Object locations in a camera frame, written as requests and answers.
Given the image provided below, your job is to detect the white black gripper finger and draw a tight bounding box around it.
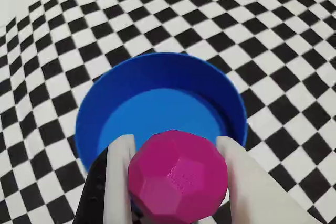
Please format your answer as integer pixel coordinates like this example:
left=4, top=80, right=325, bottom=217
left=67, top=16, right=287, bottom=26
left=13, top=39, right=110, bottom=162
left=75, top=134, right=140, bottom=224

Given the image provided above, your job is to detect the blue round box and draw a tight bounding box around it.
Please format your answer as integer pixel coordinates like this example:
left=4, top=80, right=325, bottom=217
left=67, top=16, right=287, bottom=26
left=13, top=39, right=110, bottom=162
left=75, top=52, right=249, bottom=175

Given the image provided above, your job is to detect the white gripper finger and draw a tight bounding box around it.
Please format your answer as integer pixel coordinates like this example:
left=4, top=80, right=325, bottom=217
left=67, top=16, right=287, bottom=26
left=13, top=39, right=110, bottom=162
left=216, top=135, right=320, bottom=224

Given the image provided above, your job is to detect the black and white checkerboard mat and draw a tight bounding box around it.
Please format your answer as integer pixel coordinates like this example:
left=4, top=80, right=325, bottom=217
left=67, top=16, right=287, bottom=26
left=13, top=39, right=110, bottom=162
left=0, top=0, right=336, bottom=224

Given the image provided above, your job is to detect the pink faceted ball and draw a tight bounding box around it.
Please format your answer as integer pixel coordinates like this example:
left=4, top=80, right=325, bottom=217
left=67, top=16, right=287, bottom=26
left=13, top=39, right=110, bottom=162
left=128, top=129, right=229, bottom=222

